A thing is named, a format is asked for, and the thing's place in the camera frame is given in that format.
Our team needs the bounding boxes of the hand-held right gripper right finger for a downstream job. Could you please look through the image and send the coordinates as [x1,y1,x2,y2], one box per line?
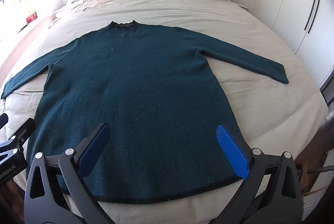
[209,123,304,224]

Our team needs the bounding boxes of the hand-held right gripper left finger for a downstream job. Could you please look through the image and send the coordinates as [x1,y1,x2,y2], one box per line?
[23,123,115,224]

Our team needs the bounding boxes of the dark teal pillow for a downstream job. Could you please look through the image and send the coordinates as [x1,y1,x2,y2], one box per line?
[1,20,290,204]

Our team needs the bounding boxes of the white mesh basket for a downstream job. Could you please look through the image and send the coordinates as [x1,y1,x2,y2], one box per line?
[303,184,334,224]

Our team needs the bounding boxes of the white nightstand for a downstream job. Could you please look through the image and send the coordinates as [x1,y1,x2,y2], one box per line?
[53,3,79,19]

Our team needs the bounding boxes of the beige bed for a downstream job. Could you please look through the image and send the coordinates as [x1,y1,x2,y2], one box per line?
[0,0,330,224]

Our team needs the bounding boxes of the white wardrobe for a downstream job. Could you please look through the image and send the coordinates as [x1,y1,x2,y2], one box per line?
[235,0,334,99]

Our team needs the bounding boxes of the black wardrobe handle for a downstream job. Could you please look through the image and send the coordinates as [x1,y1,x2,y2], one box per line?
[308,0,322,34]
[304,0,319,30]

